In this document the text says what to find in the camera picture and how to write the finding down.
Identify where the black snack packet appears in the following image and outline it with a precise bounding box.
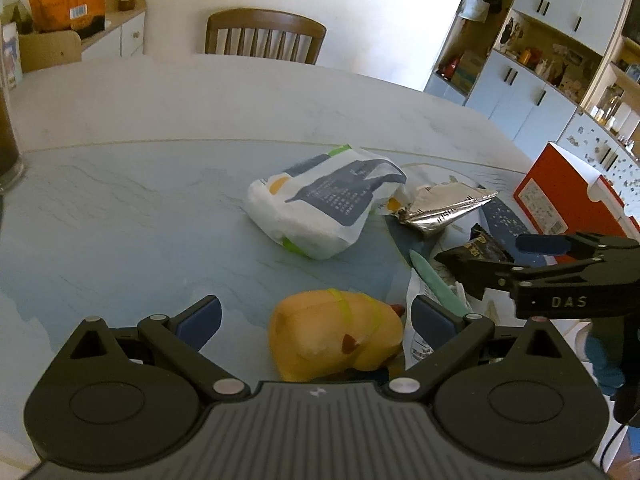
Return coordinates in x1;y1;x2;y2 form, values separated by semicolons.
434;223;514;282

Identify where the white printed packet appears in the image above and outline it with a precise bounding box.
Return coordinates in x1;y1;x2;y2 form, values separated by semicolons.
402;269;524;370

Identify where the silver foil snack wrapper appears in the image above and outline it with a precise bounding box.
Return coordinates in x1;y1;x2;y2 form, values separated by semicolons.
394;182;498;237

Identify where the yellow plush toy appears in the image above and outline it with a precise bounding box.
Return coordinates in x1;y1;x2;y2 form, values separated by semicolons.
268;288;405;382

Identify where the white tissue pack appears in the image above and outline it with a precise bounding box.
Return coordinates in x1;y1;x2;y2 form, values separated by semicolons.
244;145;407;260

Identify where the blue gloved right hand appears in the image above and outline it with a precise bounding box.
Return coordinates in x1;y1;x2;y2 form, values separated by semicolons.
584;324;625;398

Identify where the red white cardboard box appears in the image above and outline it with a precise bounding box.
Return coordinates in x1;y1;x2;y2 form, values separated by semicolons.
514;143;639;242

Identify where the grey hanging tote bag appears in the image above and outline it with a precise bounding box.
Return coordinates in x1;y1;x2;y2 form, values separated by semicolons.
458;0;490;23

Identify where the white drawer sideboard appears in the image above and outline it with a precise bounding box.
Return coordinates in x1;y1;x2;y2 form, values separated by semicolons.
81;0;146;61

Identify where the far wooden chair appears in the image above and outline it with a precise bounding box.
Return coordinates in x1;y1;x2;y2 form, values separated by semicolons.
204;8;326;65

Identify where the white wall cabinet unit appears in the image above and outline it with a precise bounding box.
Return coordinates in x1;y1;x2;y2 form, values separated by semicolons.
423;0;640;181

